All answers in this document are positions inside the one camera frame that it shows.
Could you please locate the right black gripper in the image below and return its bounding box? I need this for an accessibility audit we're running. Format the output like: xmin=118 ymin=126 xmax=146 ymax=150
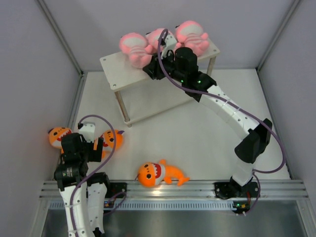
xmin=142 ymin=49 xmax=186 ymax=84

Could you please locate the orange shark plush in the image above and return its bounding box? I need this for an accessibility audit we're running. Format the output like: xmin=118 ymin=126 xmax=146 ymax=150
xmin=48 ymin=127 xmax=72 ymax=149
xmin=100 ymin=129 xmax=125 ymax=159
xmin=136 ymin=159 xmax=190 ymax=188

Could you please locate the pink plush toy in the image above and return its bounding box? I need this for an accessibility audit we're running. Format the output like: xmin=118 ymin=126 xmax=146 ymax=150
xmin=175 ymin=20 xmax=209 ymax=56
xmin=119 ymin=33 xmax=153 ymax=69
xmin=145 ymin=28 xmax=182 ymax=52

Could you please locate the orange shark plush front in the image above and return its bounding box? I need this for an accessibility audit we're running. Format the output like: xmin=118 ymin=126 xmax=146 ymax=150
xmin=136 ymin=159 xmax=190 ymax=188

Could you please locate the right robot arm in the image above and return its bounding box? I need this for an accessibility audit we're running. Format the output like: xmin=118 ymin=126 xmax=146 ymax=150
xmin=142 ymin=47 xmax=273 ymax=199

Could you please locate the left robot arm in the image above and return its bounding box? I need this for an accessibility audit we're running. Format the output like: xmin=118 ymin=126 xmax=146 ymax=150
xmin=54 ymin=133 xmax=112 ymax=237

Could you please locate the white two-tier shelf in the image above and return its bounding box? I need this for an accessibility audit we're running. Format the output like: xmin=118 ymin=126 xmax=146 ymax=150
xmin=99 ymin=27 xmax=221 ymax=128

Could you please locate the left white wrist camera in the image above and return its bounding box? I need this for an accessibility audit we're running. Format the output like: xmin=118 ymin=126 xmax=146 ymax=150
xmin=78 ymin=122 xmax=95 ymax=143

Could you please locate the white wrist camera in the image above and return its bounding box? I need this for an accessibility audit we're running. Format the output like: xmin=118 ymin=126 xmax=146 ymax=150
xmin=78 ymin=122 xmax=95 ymax=143
xmin=158 ymin=34 xmax=177 ymax=58

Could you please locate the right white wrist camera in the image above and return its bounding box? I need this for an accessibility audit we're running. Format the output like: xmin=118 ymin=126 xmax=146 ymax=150
xmin=158 ymin=34 xmax=177 ymax=58

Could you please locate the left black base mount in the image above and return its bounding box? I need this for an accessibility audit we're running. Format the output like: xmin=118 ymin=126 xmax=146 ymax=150
xmin=105 ymin=182 xmax=127 ymax=199

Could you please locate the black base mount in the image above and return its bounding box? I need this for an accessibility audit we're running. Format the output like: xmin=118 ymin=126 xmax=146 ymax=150
xmin=214 ymin=180 xmax=259 ymax=199
xmin=105 ymin=182 xmax=127 ymax=199

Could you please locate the grey slotted cable duct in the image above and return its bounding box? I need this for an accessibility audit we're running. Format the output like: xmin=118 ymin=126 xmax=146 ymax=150
xmin=49 ymin=199 xmax=235 ymax=210

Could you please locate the aluminium front rail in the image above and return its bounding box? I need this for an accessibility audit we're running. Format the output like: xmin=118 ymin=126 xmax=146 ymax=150
xmin=39 ymin=179 xmax=309 ymax=198

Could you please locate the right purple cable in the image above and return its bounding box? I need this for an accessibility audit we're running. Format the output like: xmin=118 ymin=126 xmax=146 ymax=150
xmin=157 ymin=28 xmax=287 ymax=215

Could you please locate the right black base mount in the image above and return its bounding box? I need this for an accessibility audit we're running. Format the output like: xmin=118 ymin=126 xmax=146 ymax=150
xmin=214 ymin=180 xmax=259 ymax=199

